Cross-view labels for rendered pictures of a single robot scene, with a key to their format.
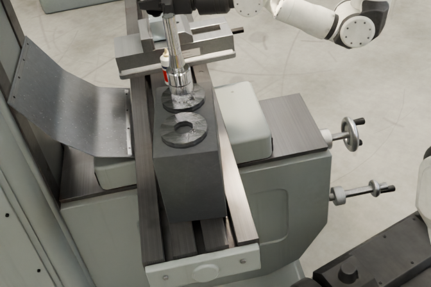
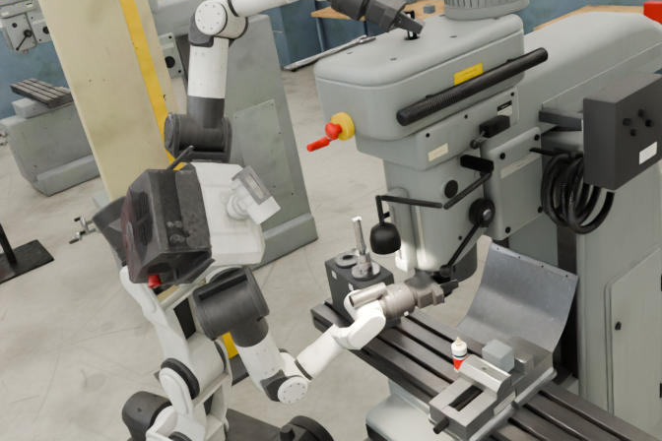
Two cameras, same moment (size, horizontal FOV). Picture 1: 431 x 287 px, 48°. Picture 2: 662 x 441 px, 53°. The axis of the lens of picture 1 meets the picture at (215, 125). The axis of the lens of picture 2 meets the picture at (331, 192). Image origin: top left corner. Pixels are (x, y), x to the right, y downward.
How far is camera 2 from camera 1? 2.48 m
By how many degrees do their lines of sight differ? 110
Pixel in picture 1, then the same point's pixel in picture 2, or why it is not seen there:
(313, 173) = not seen: outside the picture
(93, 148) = (472, 317)
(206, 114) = (345, 272)
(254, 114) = (391, 426)
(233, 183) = (343, 323)
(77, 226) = not seen: hidden behind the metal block
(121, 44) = (531, 348)
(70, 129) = (491, 302)
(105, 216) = not seen: hidden behind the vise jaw
